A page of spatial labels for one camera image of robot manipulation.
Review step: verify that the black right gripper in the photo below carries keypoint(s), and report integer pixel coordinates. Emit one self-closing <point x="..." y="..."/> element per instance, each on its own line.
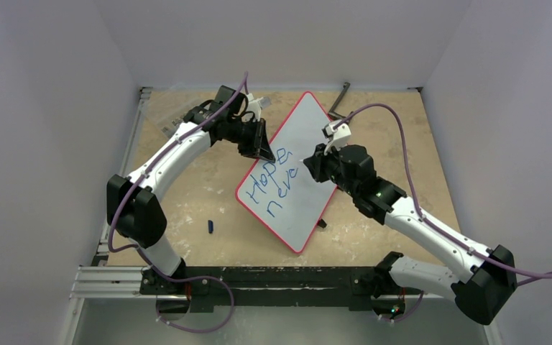
<point x="320" y="167"/>

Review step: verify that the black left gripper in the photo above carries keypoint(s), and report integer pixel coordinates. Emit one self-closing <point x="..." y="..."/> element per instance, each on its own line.
<point x="259" y="145"/>

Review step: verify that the red-framed whiteboard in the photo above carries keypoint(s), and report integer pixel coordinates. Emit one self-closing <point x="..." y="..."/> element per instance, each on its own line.
<point x="282" y="195"/>

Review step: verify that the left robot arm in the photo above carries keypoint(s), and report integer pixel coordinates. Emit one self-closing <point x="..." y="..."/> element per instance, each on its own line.
<point x="133" y="201"/>

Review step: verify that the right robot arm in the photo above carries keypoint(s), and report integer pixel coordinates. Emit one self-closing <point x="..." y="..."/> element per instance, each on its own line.
<point x="472" y="275"/>

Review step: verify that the clear plastic screw box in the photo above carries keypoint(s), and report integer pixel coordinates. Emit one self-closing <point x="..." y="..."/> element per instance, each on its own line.
<point x="166" y="109"/>

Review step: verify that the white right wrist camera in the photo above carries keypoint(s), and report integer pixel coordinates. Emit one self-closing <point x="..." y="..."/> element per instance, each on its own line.
<point x="337" y="134"/>

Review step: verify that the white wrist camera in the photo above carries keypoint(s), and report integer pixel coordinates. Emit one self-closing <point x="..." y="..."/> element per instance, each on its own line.
<point x="337" y="134"/>
<point x="254" y="107"/>

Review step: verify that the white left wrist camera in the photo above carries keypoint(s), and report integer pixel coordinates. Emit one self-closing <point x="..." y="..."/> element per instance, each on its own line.
<point x="254" y="107"/>

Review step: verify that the dark metal L bracket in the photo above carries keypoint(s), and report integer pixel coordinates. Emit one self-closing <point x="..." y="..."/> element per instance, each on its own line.
<point x="332" y="112"/>

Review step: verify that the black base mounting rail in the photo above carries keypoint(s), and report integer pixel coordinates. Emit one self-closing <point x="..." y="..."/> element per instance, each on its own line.
<point x="354" y="288"/>

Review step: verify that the aluminium frame rail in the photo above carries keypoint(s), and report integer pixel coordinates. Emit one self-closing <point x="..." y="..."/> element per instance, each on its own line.
<point x="116" y="282"/>

